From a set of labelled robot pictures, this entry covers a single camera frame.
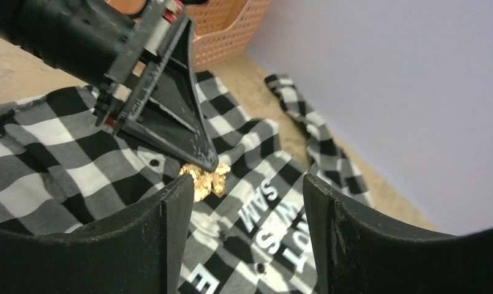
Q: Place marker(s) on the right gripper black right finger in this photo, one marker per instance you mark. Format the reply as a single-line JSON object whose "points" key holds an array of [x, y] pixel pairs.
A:
{"points": [[360, 250]]}

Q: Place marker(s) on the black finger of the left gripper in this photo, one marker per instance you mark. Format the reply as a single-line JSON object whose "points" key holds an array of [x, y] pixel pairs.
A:
{"points": [[163, 109]]}

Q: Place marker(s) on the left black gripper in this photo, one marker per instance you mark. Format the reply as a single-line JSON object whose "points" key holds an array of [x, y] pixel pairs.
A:
{"points": [[99, 45]]}

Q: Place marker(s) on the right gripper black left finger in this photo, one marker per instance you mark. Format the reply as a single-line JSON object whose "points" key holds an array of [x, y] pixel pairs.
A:
{"points": [[139, 249]]}

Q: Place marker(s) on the gold glitter brooch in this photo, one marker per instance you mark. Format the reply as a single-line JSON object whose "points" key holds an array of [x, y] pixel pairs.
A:
{"points": [[206, 182]]}

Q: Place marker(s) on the black white plaid shirt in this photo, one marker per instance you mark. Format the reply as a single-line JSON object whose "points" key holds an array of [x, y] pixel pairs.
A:
{"points": [[59, 172]]}

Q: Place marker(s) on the orange plastic file organizer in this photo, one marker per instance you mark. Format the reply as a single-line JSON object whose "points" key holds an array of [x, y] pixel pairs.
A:
{"points": [[223, 29]]}

